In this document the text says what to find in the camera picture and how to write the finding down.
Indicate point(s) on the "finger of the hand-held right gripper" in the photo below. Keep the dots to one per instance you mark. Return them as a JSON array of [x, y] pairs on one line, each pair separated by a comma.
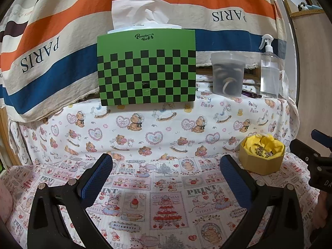
[[321, 136]]

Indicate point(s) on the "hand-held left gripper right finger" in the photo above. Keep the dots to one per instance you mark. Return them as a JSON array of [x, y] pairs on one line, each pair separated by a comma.
[[236, 184]]

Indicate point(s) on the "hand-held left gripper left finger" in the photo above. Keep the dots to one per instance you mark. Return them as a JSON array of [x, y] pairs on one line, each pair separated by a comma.
[[96, 181]]

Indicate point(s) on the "octagonal cardboard box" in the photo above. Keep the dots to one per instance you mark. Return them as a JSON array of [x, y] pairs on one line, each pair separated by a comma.
[[259, 164]]

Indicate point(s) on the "person's right hand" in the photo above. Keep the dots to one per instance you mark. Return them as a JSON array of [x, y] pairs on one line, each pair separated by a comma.
[[325, 208]]

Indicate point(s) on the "yellow tissue paper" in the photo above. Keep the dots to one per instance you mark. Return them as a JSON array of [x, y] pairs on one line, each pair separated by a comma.
[[275, 144]]

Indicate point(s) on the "strawberry printed cloth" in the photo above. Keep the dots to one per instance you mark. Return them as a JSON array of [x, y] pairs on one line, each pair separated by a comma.
[[166, 212]]

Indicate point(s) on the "teddy bear printed cloth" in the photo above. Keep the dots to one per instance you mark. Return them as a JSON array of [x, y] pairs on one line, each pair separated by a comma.
[[155, 129]]

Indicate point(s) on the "wooden board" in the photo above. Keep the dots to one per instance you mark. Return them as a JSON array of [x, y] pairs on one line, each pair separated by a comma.
[[311, 57]]

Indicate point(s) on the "dark pen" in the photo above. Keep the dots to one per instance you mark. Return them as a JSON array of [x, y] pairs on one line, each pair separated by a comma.
[[251, 94]]

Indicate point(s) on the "clear spray bottle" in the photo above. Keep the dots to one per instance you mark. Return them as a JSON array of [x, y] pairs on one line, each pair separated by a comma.
[[269, 70]]

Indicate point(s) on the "clear plastic lidded container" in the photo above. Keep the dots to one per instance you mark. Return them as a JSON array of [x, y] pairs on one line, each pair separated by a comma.
[[227, 72]]

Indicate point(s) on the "green checkered tissue box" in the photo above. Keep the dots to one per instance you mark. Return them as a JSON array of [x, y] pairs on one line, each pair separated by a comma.
[[146, 70]]

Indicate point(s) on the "striped cloth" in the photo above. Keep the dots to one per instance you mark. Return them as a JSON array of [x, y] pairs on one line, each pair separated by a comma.
[[64, 31]]

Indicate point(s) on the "white tissue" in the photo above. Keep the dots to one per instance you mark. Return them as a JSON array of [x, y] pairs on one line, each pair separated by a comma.
[[137, 13]]

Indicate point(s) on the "wooden rail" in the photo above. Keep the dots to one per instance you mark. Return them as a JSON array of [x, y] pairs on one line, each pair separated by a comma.
[[6, 140]]

